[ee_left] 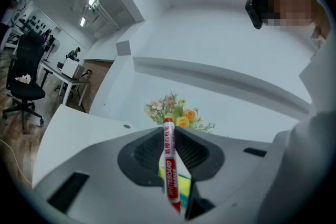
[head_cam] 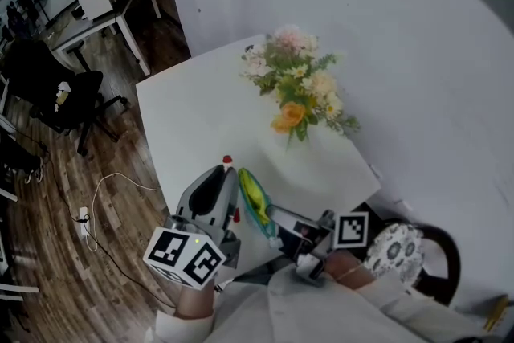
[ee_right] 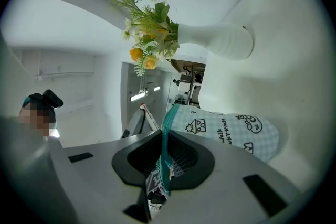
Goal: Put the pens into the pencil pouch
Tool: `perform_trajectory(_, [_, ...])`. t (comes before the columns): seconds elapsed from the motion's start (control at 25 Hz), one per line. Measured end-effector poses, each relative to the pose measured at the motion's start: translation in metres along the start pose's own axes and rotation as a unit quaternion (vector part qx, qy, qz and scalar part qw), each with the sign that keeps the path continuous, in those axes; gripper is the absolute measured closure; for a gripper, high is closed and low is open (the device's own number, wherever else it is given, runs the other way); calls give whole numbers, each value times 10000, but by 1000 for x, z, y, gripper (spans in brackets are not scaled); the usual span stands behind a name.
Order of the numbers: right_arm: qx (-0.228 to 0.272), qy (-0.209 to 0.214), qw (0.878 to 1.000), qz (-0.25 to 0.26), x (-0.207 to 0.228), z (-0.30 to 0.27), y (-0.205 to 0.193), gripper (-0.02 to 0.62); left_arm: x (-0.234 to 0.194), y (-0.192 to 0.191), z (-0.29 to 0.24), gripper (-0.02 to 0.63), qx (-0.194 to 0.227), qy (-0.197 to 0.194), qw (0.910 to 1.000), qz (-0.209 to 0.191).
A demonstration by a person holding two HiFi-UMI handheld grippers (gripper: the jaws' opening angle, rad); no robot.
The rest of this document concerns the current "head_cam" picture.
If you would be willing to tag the white wall socket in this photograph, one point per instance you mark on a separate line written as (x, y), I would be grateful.
(375, 172)

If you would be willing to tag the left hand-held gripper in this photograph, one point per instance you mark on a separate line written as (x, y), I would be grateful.
(180, 253)

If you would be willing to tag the person's left forearm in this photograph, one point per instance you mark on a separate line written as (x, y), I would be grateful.
(194, 303)

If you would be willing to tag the yellow object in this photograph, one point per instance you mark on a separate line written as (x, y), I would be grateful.
(497, 311)

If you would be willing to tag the red pen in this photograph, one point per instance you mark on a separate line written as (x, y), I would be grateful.
(228, 160)

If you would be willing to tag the dark desk with white legs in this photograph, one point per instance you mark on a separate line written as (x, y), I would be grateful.
(100, 26)

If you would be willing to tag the floral seat cushion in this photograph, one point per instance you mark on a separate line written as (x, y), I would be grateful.
(395, 253)

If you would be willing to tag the black office chair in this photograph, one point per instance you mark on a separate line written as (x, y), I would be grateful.
(44, 80)

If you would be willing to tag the white table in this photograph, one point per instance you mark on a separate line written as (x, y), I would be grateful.
(192, 112)

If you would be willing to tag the clear zip pouch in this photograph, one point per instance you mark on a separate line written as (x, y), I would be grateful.
(255, 197)

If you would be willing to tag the person's right forearm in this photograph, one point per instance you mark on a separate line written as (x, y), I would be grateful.
(349, 269)

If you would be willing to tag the white tissue pack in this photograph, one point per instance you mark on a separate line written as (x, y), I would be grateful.
(62, 94)

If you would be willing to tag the white power strip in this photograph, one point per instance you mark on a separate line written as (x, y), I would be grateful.
(83, 223)

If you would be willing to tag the artificial flower bouquet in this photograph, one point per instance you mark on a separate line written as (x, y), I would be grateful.
(297, 88)

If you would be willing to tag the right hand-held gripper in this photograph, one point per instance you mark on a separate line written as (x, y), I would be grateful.
(351, 231)

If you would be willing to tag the black curved chair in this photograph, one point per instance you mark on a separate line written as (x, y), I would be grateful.
(445, 261)

